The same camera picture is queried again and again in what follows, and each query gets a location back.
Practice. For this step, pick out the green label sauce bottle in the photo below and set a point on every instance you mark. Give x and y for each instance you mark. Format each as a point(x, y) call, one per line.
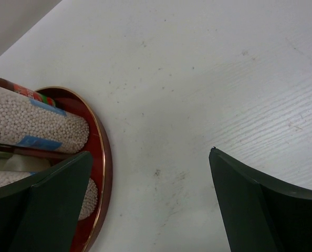
point(29, 93)

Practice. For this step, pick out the black cap spice jar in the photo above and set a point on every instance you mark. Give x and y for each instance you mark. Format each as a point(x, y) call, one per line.
point(22, 163)

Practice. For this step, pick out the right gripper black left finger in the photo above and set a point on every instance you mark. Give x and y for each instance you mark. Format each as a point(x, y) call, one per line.
point(40, 212)

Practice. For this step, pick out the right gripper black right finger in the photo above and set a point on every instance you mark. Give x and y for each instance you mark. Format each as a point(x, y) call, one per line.
point(259, 211)

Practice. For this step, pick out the silver lid jar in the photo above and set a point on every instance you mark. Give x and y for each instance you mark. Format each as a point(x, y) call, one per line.
point(29, 123)
point(90, 199)

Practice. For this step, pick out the red round tray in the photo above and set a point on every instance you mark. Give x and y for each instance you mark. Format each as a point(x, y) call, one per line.
point(88, 229)

